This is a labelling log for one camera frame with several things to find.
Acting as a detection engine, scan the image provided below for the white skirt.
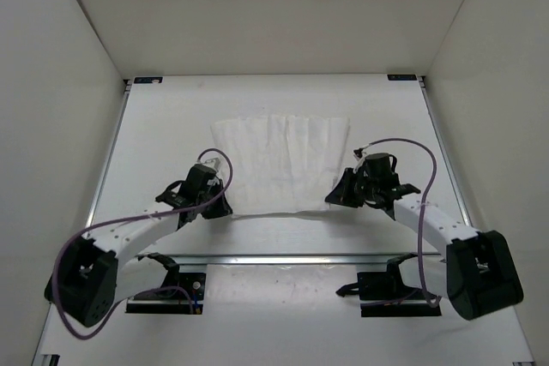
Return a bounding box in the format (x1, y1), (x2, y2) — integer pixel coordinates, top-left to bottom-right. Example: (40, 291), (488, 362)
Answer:
(211, 114), (350, 217)

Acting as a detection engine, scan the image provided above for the left aluminium table rail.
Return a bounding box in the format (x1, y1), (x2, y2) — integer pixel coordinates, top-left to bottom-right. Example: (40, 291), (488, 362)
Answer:
(85, 79), (133, 227)

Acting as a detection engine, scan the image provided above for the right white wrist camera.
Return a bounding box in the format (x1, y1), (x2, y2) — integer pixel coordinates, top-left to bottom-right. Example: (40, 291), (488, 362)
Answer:
(353, 144), (371, 165)

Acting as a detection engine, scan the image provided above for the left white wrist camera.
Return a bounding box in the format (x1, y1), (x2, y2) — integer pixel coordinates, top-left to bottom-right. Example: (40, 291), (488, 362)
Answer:
(202, 157), (223, 174)

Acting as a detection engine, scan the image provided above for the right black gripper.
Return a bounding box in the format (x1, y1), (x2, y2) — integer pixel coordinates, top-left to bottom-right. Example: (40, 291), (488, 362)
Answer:
(325, 168), (378, 208)

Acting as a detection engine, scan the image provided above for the right aluminium table rail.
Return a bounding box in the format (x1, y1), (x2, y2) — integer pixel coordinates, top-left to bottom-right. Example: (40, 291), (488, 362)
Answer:
(419, 76), (474, 226)

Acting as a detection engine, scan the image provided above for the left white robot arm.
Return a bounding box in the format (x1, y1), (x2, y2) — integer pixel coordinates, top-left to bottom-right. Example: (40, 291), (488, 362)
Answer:
(44, 163), (232, 327)

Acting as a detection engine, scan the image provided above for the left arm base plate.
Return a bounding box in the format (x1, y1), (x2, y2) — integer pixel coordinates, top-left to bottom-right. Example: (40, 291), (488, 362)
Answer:
(125, 266), (207, 315)

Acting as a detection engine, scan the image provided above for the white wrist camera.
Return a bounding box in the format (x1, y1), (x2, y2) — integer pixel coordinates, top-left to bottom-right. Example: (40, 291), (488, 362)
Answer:
(202, 157), (223, 174)
(353, 144), (371, 165)

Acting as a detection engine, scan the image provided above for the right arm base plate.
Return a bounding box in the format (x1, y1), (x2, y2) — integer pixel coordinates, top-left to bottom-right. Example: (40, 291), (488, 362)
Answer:
(335, 272), (442, 318)

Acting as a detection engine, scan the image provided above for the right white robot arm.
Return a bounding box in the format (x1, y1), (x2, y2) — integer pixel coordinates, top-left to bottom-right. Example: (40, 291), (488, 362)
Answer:
(325, 153), (524, 321)

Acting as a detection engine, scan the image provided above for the left blue corner sticker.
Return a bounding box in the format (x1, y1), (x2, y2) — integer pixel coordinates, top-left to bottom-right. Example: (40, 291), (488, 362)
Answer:
(133, 76), (163, 84)

